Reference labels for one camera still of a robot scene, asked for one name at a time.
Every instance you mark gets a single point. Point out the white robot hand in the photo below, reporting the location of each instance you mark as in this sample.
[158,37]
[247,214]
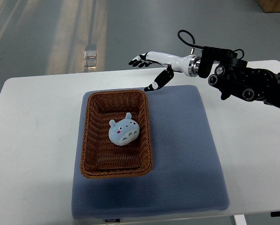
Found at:
[188,65]

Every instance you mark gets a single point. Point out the light blue plush toy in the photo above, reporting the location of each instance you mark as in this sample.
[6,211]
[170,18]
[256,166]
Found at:
[124,131]

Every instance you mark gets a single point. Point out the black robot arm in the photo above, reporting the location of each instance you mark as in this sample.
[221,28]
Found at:
[223,70]

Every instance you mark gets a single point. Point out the brown wicker basket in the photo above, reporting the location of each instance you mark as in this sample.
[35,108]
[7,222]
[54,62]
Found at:
[100,158]

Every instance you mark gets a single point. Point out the upper metal floor plate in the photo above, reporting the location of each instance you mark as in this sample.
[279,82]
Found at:
[90,51]

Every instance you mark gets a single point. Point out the blue quilted mat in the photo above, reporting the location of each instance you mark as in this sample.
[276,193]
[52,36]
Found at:
[186,175]

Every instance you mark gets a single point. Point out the wooden box corner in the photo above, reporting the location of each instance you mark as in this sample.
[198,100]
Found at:
[270,6]

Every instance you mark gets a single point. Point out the white table leg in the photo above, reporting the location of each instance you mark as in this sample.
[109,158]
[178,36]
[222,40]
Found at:
[240,219]

